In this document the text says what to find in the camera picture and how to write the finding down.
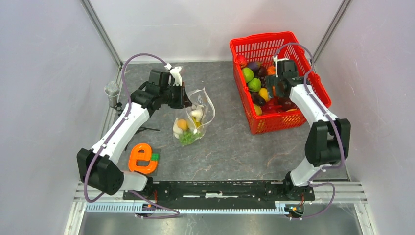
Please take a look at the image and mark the green wrinkled cabbage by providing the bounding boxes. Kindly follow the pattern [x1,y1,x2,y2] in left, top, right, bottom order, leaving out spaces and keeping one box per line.
[246,78,262,92]

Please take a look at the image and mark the dark purple grape bunch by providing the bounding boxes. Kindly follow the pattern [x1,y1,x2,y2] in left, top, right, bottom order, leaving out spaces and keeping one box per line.
[259,77,267,88]

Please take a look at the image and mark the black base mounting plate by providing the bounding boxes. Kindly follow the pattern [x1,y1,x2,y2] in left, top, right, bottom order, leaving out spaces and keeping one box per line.
[140,180,315,209]

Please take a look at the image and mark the small yellow fruit low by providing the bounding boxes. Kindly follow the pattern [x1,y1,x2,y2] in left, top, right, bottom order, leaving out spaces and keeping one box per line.
[253,104,262,116]

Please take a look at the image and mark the red plastic basket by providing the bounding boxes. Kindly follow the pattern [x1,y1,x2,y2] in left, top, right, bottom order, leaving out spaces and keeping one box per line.
[230,31,331,134]

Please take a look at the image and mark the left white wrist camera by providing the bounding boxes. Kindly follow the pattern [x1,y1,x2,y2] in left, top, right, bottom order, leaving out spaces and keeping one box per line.
[164,63,183,86]

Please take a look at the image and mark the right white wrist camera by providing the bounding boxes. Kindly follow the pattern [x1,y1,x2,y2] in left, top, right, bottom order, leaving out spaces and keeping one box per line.
[273,56,289,77]

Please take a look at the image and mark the dark red plum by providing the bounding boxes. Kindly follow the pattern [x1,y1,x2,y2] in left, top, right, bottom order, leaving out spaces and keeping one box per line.
[277,97,296,111]

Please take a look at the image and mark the yellow lemon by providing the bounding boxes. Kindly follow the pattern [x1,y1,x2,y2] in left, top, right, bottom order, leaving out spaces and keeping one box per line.
[258,88,270,102]

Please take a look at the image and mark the orange pumpkin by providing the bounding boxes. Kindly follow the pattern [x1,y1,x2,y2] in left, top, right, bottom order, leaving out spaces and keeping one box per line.
[267,66,276,76]

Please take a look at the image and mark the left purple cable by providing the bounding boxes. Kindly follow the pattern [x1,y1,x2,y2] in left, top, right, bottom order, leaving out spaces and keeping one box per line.
[83,53,181,220]

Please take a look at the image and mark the grey microphone on stand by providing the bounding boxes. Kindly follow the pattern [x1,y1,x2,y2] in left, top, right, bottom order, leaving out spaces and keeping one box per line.
[104,81,160,134]

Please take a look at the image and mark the green apple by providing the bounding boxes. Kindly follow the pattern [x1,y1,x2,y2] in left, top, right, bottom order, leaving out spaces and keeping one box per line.
[241,67,254,83]

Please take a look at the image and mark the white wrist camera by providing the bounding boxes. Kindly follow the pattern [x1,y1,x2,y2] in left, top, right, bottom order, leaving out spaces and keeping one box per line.
[164,63,183,86]
[273,56,289,77]

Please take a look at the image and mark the purple eggplant top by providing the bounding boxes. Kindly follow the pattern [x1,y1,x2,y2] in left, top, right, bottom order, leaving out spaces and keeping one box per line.
[246,61,261,73]

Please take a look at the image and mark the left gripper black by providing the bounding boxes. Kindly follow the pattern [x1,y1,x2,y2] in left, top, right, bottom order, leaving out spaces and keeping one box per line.
[160,82,192,109]

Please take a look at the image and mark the yellow green pepper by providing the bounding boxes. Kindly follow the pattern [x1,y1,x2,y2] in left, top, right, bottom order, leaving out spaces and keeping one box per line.
[191,117,201,129]

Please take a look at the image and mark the yellow orange lemon fruit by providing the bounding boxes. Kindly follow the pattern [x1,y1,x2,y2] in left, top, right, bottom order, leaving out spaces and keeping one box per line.
[177,119,188,131]

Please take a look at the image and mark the clear dotted zip top bag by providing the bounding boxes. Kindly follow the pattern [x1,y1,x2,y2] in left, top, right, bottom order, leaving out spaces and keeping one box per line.
[172,88,216,146]

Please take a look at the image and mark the red apple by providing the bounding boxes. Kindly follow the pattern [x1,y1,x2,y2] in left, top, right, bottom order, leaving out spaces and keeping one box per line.
[234,54,248,68]

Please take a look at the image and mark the dark eggplant lower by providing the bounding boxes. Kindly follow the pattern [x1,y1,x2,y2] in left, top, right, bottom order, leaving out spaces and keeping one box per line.
[251,92,267,106]

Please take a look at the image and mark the green small block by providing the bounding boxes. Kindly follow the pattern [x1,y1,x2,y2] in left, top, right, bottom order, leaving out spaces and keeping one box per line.
[150,153,160,161]

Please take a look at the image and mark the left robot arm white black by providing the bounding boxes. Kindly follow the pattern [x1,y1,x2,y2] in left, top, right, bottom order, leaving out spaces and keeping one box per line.
[76,66,192,200]

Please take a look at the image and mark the orange letter e toy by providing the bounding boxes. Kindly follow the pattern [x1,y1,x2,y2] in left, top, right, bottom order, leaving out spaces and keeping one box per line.
[128,143,159,175]

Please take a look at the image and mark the white mushroom toy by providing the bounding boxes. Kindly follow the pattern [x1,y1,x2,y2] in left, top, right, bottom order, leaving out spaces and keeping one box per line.
[190,105,204,122]

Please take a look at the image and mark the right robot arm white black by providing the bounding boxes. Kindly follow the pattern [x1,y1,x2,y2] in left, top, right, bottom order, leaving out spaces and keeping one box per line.
[266,58,351,200]

